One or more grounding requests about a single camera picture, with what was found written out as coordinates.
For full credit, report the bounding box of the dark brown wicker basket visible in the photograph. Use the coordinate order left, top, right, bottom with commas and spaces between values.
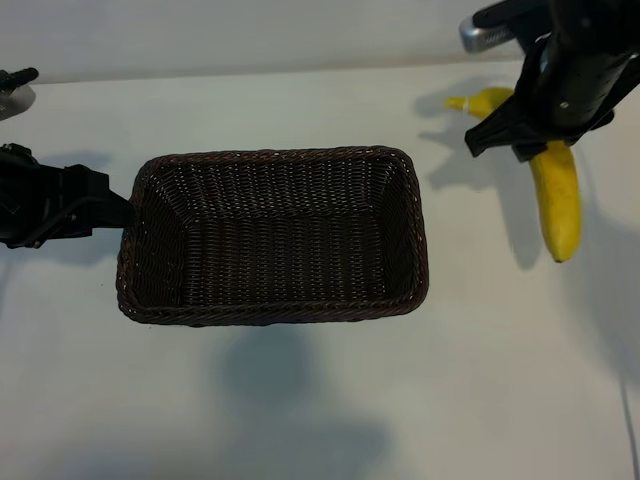
115, 144, 430, 326

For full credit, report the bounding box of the yellow banana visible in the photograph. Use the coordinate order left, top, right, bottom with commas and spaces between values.
442, 86, 584, 264

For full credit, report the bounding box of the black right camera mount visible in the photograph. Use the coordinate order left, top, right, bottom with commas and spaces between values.
472, 0, 551, 32

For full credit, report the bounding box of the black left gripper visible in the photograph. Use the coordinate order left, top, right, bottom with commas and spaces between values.
0, 142, 136, 250

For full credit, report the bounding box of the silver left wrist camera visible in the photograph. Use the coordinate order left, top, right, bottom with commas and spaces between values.
0, 83, 38, 122

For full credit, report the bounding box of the black left camera cable plug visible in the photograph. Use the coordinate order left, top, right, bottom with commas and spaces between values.
0, 66, 40, 94

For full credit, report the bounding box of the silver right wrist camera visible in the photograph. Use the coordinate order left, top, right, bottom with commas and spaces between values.
458, 14, 524, 53

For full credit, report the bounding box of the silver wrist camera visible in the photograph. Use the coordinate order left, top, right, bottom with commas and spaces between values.
458, 14, 524, 53
0, 83, 38, 122

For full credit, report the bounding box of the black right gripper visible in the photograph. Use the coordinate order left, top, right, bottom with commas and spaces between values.
463, 0, 640, 164

